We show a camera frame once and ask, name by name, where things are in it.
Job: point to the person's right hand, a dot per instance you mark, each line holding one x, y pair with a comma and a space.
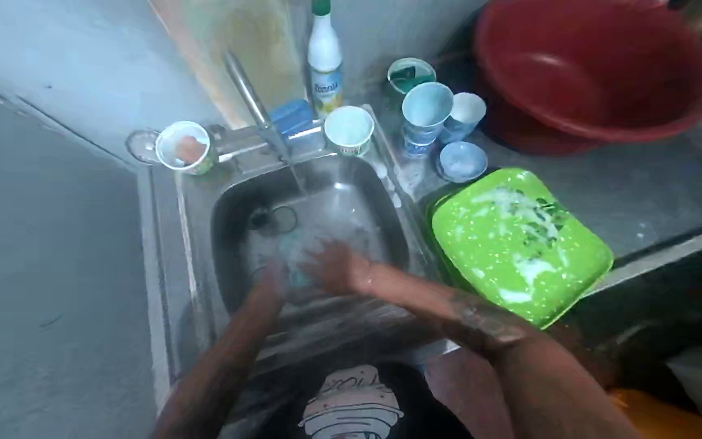
343, 269

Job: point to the person's left hand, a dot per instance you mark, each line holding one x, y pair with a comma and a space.
272, 281

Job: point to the person's right fingers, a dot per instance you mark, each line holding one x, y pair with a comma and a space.
318, 264

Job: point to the person's right forearm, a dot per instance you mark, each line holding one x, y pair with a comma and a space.
486, 323

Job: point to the person's left forearm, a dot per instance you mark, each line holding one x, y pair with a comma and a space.
227, 361

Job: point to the pale green translucent object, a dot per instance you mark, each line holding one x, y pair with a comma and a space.
297, 275

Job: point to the stainless steel sink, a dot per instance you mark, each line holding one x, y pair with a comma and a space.
351, 183

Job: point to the white cup with printed side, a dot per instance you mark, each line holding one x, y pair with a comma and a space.
349, 130

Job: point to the person's body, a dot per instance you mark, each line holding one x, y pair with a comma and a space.
351, 405

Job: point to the blue sponge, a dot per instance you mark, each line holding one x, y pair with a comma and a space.
293, 117

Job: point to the blue printed cup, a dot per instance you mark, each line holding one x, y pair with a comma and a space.
418, 145

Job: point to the orange-pink scrubber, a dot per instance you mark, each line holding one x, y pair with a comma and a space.
190, 150

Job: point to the small pale blue bowl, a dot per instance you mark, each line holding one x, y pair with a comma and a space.
462, 161

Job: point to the metal faucet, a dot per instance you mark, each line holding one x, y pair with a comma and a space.
250, 91

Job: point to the large pale blue cup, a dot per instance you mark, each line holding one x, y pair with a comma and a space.
427, 107

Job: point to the white cup with green print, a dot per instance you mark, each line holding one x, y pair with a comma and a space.
174, 135

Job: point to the bright green plastic tray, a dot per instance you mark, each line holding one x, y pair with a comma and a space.
509, 238

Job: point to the green-rimmed white cup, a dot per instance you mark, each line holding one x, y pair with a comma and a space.
411, 77

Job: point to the white bottle with green cap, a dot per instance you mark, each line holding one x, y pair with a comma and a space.
326, 53

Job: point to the clear round glass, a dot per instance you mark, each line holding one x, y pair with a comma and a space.
141, 147

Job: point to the white and blue cup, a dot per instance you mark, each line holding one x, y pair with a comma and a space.
468, 111

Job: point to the large red plastic basin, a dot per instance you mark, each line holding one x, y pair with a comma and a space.
582, 73

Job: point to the orange object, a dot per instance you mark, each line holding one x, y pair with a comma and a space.
662, 412

